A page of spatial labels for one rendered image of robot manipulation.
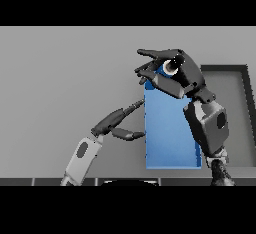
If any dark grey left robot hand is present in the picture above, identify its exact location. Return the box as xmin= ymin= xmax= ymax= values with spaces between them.
xmin=90 ymin=98 xmax=147 ymax=142

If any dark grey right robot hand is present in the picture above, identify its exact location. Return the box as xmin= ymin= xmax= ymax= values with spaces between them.
xmin=134 ymin=48 xmax=216 ymax=105

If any blue pipe with pale ring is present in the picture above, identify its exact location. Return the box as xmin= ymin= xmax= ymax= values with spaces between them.
xmin=155 ymin=58 xmax=183 ymax=79

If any blue bin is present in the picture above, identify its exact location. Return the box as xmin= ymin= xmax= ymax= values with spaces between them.
xmin=143 ymin=72 xmax=203 ymax=171

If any dark grey bin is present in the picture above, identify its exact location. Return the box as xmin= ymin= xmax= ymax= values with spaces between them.
xmin=193 ymin=64 xmax=256 ymax=169

